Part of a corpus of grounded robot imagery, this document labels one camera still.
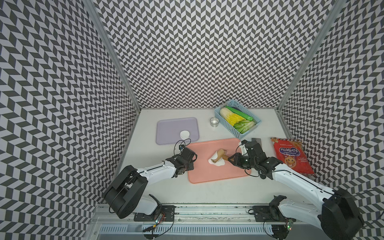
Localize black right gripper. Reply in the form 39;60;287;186
228;153;257;170

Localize white dough piece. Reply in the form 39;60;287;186
208;152;225;167

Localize wooden rolling pin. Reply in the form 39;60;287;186
210;149;229;164

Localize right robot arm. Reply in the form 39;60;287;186
228;141;365;240

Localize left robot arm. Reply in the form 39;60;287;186
102;147;198;219

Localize stack of white dumpling wrappers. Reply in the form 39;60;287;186
180;130;190;140

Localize metal rectangular dough scraper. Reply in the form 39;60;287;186
252;138;262;146

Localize pink cutting board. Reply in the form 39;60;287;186
188;138;251;184

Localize green lettuce leaves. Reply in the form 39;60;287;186
234;120;256;134

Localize purple plastic tray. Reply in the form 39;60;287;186
156;117;200;145

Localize light blue perforated plastic basket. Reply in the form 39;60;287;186
215;100;262;139

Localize yellow napa cabbage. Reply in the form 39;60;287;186
220;108;245;127

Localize red snack bag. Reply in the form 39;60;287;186
271;138;314;175

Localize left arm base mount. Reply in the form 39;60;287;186
133;195;176;223

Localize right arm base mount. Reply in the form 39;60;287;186
248;195;297;223

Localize metal base rail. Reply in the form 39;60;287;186
83;204;328;240

